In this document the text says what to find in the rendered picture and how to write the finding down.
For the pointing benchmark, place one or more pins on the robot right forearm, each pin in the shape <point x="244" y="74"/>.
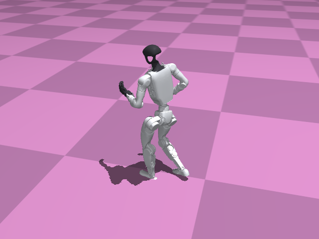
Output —
<point x="177" y="89"/>

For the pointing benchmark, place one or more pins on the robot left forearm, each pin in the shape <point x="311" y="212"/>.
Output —
<point x="131" y="99"/>

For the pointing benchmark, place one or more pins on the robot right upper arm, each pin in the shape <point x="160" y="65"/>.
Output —
<point x="178" y="75"/>

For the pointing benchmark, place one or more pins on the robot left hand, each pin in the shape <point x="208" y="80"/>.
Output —
<point x="123" y="90"/>

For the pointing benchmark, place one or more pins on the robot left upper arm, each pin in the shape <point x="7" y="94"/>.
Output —
<point x="143" y="82"/>

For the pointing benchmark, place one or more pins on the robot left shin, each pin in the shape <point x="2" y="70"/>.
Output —
<point x="149" y="160"/>

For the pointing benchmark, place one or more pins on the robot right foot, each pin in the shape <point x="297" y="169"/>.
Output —
<point x="184" y="172"/>

